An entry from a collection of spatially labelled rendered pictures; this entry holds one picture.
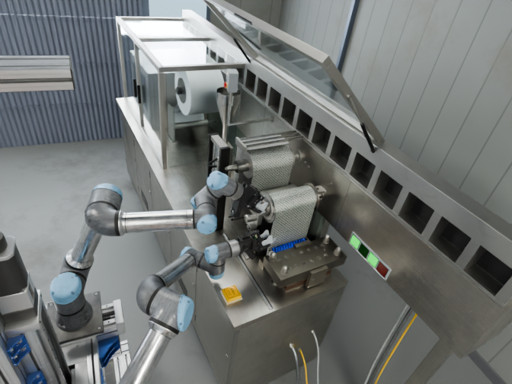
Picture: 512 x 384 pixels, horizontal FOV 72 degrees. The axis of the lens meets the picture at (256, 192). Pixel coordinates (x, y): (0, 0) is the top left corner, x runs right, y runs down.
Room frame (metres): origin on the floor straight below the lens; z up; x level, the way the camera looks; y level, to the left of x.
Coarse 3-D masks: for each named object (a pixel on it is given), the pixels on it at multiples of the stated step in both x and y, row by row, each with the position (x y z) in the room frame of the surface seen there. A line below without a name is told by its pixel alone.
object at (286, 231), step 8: (304, 216) 1.37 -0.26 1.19; (280, 224) 1.29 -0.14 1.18; (288, 224) 1.32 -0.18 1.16; (296, 224) 1.35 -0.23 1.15; (304, 224) 1.38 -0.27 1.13; (272, 232) 1.27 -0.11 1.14; (280, 232) 1.30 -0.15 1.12; (288, 232) 1.33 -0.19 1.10; (296, 232) 1.36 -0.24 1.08; (304, 232) 1.39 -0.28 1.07; (280, 240) 1.31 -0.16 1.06; (288, 240) 1.33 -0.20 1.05
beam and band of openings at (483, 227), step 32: (224, 32) 2.78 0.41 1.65; (256, 64) 2.19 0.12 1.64; (256, 96) 2.15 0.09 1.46; (288, 96) 1.87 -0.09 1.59; (320, 128) 1.67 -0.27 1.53; (352, 128) 1.46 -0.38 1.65; (352, 160) 1.40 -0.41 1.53; (384, 160) 1.27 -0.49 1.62; (384, 192) 1.29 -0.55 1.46; (416, 192) 1.12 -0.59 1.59; (448, 192) 1.05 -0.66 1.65; (416, 224) 1.10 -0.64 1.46; (448, 224) 1.05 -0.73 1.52; (480, 224) 0.92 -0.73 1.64; (448, 256) 0.95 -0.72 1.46; (480, 256) 0.93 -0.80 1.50; (480, 288) 0.83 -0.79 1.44
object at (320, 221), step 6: (240, 132) 2.28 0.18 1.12; (240, 138) 2.27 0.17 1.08; (318, 216) 1.48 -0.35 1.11; (312, 222) 1.50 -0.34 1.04; (318, 222) 1.47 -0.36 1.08; (324, 222) 1.48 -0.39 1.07; (312, 228) 1.50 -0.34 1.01; (318, 228) 1.47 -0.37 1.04; (312, 234) 1.48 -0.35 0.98; (318, 234) 1.47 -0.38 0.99; (312, 240) 1.47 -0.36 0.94
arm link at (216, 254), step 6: (210, 246) 1.12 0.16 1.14; (216, 246) 1.12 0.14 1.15; (222, 246) 1.12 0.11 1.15; (228, 246) 1.13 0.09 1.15; (204, 252) 1.11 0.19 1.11; (210, 252) 1.08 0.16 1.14; (216, 252) 1.09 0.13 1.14; (222, 252) 1.10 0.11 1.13; (228, 252) 1.11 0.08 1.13; (210, 258) 1.06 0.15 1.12; (216, 258) 1.07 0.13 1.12; (222, 258) 1.09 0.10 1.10; (216, 264) 1.08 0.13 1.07
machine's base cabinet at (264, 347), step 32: (128, 128) 2.74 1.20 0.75; (128, 160) 2.89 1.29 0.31; (160, 192) 1.93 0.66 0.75; (192, 288) 1.39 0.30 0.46; (192, 320) 1.38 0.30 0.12; (224, 320) 1.02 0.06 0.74; (288, 320) 1.06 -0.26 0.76; (320, 320) 1.20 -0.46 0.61; (224, 352) 0.99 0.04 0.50; (256, 352) 0.98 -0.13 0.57; (288, 352) 1.11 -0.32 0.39
